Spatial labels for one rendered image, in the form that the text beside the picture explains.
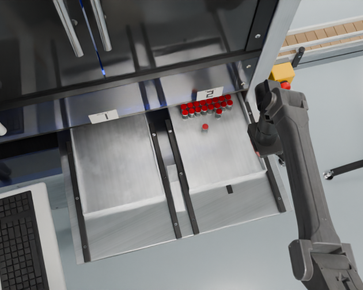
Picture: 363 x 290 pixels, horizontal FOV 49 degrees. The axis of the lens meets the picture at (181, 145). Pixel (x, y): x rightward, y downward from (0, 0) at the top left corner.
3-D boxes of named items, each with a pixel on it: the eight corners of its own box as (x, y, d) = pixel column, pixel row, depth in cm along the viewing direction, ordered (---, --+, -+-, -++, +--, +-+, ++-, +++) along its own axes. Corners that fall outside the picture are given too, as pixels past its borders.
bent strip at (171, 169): (166, 171, 131) (166, 165, 125) (176, 169, 131) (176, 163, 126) (176, 212, 126) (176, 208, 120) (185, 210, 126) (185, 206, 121)
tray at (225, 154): (165, 100, 140) (165, 96, 137) (235, 86, 143) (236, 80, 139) (189, 191, 128) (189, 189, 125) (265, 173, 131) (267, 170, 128)
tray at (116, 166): (69, 121, 137) (67, 117, 133) (143, 105, 139) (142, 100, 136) (84, 216, 125) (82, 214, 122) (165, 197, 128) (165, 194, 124)
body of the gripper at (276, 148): (269, 122, 108) (273, 106, 102) (283, 153, 103) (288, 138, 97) (246, 128, 108) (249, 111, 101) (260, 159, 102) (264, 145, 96)
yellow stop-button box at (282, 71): (263, 72, 136) (267, 61, 129) (283, 68, 136) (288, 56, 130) (270, 91, 133) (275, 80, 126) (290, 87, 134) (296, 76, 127)
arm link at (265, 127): (262, 122, 92) (286, 121, 92) (258, 98, 96) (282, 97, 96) (258, 137, 98) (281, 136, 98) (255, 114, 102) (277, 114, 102)
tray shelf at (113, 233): (56, 126, 138) (55, 125, 136) (247, 85, 145) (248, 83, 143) (77, 265, 121) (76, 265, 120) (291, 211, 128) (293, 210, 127)
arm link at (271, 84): (273, 100, 87) (306, 106, 89) (266, 61, 93) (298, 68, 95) (249, 128, 97) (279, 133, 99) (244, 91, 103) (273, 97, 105)
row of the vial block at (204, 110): (181, 115, 138) (181, 110, 134) (230, 105, 140) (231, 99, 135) (182, 121, 137) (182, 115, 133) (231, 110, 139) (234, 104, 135)
